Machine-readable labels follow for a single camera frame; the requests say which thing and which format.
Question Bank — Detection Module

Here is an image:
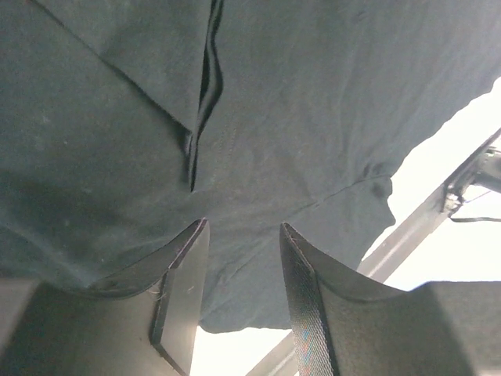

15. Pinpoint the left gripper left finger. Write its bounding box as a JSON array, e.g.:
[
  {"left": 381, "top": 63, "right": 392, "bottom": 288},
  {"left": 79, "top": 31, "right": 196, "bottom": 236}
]
[{"left": 1, "top": 219, "right": 210, "bottom": 375}]

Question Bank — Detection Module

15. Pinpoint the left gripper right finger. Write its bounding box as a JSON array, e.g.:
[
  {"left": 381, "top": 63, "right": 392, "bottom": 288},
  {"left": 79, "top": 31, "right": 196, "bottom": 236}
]
[{"left": 279, "top": 224, "right": 500, "bottom": 376}]

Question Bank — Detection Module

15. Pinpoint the black t-shirt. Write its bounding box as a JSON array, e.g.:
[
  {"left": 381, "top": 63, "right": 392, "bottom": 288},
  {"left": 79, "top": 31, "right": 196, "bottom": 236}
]
[{"left": 1, "top": 1, "right": 500, "bottom": 333}]

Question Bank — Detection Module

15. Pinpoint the aluminium frame rail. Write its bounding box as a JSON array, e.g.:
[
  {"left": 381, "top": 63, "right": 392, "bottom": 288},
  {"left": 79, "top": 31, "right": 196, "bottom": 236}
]
[{"left": 252, "top": 133, "right": 500, "bottom": 375}]

